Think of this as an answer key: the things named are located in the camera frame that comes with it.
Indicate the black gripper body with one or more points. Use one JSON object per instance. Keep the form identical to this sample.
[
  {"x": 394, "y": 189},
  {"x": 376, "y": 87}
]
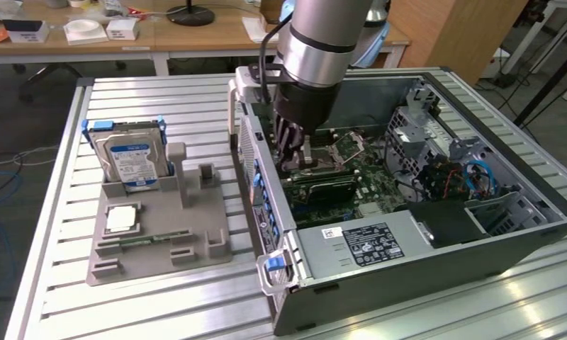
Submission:
[{"x": 307, "y": 106}]

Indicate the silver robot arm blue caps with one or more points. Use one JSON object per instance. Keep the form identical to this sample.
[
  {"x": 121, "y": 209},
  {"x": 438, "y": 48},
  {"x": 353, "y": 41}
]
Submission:
[{"x": 325, "y": 28}]

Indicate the CPU socket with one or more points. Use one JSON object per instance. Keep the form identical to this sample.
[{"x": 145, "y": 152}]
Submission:
[{"x": 328, "y": 159}]

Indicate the silver socket cover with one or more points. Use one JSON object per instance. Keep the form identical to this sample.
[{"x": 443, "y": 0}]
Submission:
[{"x": 349, "y": 147}]

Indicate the RAM stick with white label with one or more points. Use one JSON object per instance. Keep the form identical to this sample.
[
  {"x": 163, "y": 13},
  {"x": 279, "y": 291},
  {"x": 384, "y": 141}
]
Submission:
[{"x": 340, "y": 176}]

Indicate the green motherboard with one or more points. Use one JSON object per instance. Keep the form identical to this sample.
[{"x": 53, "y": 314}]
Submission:
[{"x": 373, "y": 184}]

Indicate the silver chipset heatsink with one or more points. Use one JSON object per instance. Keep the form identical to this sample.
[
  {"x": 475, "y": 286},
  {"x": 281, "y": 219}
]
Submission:
[{"x": 373, "y": 209}]

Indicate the perforated metal disk bay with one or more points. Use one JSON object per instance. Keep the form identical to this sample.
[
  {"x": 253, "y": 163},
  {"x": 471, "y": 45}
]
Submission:
[{"x": 406, "y": 138}]

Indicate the flat white paper box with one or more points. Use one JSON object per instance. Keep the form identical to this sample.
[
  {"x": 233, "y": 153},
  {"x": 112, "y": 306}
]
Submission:
[{"x": 255, "y": 32}]

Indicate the grey power supply unit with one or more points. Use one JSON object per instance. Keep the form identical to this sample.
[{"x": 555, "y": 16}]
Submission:
[{"x": 321, "y": 255}]

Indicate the hard disk in blue caddy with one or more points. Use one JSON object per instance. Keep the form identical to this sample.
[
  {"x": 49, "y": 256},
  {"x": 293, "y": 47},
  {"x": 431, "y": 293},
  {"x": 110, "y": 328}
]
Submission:
[{"x": 126, "y": 159}]

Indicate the black lamp base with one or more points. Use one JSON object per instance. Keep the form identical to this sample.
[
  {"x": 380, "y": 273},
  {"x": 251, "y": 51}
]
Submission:
[{"x": 191, "y": 17}]

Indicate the wooden cabinet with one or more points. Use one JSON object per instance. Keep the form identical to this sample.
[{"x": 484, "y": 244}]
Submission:
[{"x": 463, "y": 35}]

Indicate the white paper label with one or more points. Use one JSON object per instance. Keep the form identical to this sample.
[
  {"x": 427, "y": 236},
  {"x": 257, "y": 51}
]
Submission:
[{"x": 134, "y": 47}]

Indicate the green RAM stick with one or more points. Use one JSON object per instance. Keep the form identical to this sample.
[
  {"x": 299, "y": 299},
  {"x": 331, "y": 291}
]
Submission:
[{"x": 141, "y": 240}]

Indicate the grey parts rack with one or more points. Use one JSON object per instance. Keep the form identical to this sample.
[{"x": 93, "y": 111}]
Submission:
[{"x": 160, "y": 255}]

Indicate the silver CPU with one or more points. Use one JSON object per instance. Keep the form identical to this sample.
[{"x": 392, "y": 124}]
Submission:
[{"x": 121, "y": 219}]

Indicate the plain white box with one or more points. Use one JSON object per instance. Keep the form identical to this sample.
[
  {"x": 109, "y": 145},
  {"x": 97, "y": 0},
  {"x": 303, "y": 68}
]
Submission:
[{"x": 122, "y": 32}]

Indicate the black open PC case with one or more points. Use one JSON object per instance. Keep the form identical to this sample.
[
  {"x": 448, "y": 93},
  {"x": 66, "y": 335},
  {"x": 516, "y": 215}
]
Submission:
[{"x": 406, "y": 301}]

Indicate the white square dish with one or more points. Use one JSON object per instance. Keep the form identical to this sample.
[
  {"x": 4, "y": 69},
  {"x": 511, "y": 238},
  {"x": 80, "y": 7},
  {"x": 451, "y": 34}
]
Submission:
[{"x": 84, "y": 33}]

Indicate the wooden desk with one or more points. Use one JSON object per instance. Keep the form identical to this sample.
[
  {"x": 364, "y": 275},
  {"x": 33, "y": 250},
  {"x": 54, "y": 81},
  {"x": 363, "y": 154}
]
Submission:
[{"x": 74, "y": 49}]

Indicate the black tripod pole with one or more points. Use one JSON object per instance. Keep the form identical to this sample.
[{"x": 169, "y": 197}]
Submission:
[{"x": 550, "y": 78}]

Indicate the grey cup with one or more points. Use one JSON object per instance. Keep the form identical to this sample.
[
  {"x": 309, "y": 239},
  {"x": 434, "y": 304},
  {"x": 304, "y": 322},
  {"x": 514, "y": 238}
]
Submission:
[{"x": 56, "y": 3}]

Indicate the white box with dark top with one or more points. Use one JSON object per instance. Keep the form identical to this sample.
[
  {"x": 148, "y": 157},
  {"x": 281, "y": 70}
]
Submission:
[{"x": 28, "y": 35}]

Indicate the orange card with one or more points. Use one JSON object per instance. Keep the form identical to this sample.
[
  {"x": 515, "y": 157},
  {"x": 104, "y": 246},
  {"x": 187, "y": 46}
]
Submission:
[{"x": 0, "y": 37}]

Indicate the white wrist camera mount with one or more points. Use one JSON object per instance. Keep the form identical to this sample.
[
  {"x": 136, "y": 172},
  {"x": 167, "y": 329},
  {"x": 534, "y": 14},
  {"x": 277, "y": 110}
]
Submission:
[{"x": 245, "y": 83}]

